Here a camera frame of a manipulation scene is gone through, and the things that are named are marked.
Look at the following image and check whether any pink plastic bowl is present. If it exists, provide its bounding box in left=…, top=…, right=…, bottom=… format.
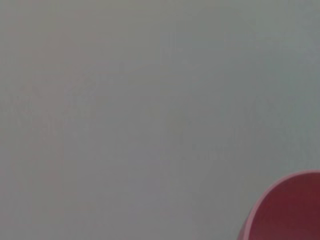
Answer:
left=236, top=169, right=320, bottom=240

